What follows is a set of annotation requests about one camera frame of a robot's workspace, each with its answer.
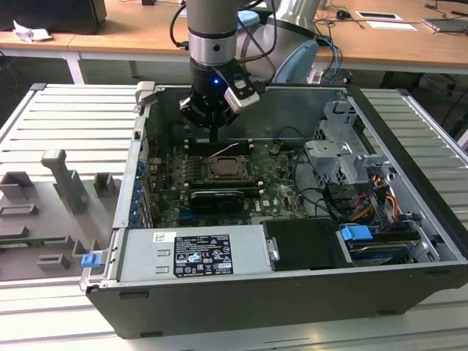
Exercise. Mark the silver metal drive cage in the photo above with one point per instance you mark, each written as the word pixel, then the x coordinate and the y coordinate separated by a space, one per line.
pixel 329 161

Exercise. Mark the grey plastic case latch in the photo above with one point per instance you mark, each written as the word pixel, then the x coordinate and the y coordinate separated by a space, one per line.
pixel 144 91

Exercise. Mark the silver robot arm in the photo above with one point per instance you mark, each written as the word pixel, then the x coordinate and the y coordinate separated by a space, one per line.
pixel 210 18

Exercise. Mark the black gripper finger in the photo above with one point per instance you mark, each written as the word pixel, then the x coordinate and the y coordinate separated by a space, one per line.
pixel 228 118
pixel 190 108

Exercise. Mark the dark grey PC case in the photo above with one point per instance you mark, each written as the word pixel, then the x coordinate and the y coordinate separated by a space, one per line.
pixel 256 303

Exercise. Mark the green RAM stick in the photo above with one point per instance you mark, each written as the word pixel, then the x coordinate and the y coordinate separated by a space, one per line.
pixel 33 241

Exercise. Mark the grey parts rack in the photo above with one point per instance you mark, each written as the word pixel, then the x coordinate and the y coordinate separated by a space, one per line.
pixel 44 219

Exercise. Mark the grey laptop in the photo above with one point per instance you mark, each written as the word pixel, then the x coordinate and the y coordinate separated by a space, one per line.
pixel 446 25

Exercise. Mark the white paper sheet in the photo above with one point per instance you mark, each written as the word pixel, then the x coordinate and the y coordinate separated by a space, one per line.
pixel 391 25
pixel 181 13

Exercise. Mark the black computer mouse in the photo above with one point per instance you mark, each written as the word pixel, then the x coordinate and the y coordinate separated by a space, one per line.
pixel 343 14

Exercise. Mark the black plastic shroud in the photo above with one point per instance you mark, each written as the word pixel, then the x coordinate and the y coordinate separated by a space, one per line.
pixel 307 245

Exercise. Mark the CPU socket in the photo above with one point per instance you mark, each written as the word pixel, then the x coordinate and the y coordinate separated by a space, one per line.
pixel 210 178

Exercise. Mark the wooden desk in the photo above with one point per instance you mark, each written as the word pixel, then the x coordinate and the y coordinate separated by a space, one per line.
pixel 146 29

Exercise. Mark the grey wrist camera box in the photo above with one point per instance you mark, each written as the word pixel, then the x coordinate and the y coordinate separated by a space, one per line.
pixel 237 100

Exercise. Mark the green motherboard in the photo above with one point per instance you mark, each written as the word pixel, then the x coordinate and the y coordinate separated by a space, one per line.
pixel 281 199

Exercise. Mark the graphics card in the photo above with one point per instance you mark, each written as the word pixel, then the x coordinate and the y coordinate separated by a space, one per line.
pixel 215 201

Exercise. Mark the hard disk in blue carrier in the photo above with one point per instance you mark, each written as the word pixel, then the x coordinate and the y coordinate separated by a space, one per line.
pixel 354 233

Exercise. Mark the crumpled white paper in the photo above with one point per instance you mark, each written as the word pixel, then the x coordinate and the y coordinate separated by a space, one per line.
pixel 29 33

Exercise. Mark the black monitor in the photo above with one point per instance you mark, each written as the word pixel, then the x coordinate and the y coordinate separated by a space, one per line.
pixel 55 14

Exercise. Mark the grey power supply unit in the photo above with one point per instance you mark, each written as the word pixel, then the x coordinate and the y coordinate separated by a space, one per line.
pixel 146 256

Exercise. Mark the metal locking lever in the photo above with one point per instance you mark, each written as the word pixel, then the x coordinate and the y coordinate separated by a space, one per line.
pixel 225 150
pixel 234 178

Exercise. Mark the blue plastic latch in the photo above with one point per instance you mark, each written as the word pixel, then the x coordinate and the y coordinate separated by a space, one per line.
pixel 90 260

